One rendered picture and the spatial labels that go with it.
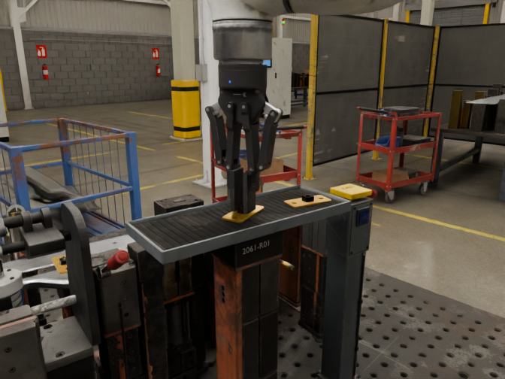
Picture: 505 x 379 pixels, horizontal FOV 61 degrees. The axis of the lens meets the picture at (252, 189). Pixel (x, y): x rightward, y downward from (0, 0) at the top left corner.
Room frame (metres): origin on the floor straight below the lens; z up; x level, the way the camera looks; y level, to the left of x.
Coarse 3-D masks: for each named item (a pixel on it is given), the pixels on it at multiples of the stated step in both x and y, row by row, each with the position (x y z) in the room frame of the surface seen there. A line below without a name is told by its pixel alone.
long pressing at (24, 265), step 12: (108, 240) 0.94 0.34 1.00; (120, 240) 0.94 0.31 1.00; (132, 240) 0.94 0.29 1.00; (60, 252) 0.87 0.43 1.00; (96, 252) 0.87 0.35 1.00; (12, 264) 0.81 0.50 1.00; (24, 264) 0.81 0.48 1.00; (36, 264) 0.81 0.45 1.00; (48, 264) 0.81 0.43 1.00; (36, 276) 0.76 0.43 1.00; (48, 276) 0.76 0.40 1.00; (60, 276) 0.76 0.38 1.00; (24, 288) 0.73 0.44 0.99; (60, 288) 0.73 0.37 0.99
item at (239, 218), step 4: (240, 208) 0.67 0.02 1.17; (256, 208) 0.70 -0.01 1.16; (260, 208) 0.70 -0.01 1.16; (232, 212) 0.68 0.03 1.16; (236, 212) 0.68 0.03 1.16; (240, 212) 0.67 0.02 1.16; (252, 212) 0.68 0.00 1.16; (256, 212) 0.68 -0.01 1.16; (224, 216) 0.66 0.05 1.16; (228, 216) 0.66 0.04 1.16; (232, 216) 0.66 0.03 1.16; (236, 216) 0.66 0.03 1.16; (240, 216) 0.66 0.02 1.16; (244, 216) 0.66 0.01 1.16; (248, 216) 0.66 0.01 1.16; (228, 220) 0.65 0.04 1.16; (232, 220) 0.64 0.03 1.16; (236, 220) 0.64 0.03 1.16; (240, 220) 0.64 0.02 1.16; (244, 220) 0.64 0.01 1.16
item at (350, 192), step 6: (336, 186) 0.84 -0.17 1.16; (342, 186) 0.84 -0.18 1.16; (348, 186) 0.84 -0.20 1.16; (354, 186) 0.84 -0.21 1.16; (360, 186) 0.84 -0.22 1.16; (330, 192) 0.83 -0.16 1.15; (336, 192) 0.82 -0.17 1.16; (342, 192) 0.81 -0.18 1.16; (348, 192) 0.81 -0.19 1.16; (354, 192) 0.81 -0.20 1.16; (360, 192) 0.81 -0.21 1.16; (366, 192) 0.81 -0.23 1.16; (348, 198) 0.80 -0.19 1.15; (354, 198) 0.79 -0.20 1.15
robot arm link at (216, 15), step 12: (216, 0) 0.65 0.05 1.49; (228, 0) 0.63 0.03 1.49; (240, 0) 0.63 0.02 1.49; (252, 0) 0.63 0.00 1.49; (264, 0) 0.63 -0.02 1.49; (276, 0) 0.62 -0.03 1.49; (216, 12) 0.65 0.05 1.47; (228, 12) 0.64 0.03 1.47; (240, 12) 0.63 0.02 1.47; (252, 12) 0.64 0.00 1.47; (264, 12) 0.64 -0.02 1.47; (276, 12) 0.65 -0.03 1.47; (288, 12) 0.65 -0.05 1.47
